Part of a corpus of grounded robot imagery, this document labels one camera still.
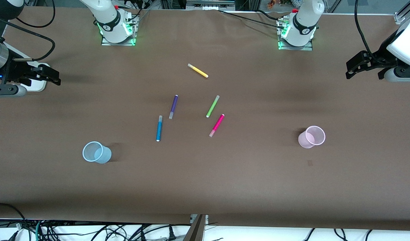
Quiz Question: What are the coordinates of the pink marker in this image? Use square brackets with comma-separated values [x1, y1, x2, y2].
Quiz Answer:
[209, 114, 225, 138]

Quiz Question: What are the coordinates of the white desk lamp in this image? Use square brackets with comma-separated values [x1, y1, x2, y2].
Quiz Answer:
[23, 63, 51, 92]

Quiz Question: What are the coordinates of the pink plastic cup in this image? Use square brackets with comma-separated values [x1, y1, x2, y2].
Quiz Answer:
[298, 126, 326, 149]

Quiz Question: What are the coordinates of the light blue plastic cup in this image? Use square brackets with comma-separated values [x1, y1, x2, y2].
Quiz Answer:
[82, 141, 112, 164]

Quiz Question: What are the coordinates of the purple marker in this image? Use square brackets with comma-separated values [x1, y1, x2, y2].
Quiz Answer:
[169, 95, 179, 119]

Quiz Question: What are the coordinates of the yellow marker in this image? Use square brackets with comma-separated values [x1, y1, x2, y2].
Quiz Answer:
[187, 63, 209, 78]

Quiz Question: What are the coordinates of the green marker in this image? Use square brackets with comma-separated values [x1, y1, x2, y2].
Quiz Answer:
[206, 95, 220, 118]

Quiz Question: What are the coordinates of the grey metal box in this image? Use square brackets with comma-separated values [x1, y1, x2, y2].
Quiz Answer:
[186, 0, 236, 10]

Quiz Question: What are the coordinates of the brown table cover sheet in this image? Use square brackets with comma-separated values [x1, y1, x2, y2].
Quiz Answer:
[0, 6, 410, 232]

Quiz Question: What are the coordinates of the dark table leg beam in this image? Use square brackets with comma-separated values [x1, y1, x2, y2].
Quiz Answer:
[183, 214, 209, 241]

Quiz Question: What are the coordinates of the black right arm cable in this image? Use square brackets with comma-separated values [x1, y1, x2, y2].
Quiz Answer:
[0, 0, 57, 62]

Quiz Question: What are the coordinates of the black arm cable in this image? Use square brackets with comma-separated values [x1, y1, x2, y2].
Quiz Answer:
[0, 0, 57, 62]
[354, 0, 398, 65]

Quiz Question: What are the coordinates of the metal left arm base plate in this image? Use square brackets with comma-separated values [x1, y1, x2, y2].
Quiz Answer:
[277, 17, 314, 51]

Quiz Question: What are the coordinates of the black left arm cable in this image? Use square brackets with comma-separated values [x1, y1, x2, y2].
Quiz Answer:
[354, 0, 398, 65]

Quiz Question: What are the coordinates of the aluminium frame profile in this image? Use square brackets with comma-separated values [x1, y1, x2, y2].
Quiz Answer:
[394, 0, 410, 24]

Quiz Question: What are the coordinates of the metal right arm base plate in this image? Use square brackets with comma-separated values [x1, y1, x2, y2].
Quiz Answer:
[100, 14, 139, 46]

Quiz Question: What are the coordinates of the short black tabletop cable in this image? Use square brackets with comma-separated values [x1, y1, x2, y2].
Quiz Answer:
[256, 9, 284, 21]

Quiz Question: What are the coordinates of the long black tabletop cable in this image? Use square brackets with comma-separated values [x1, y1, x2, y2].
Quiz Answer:
[218, 9, 286, 29]

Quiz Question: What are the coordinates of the thick black floor cable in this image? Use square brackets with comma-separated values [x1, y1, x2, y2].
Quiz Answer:
[0, 203, 27, 235]

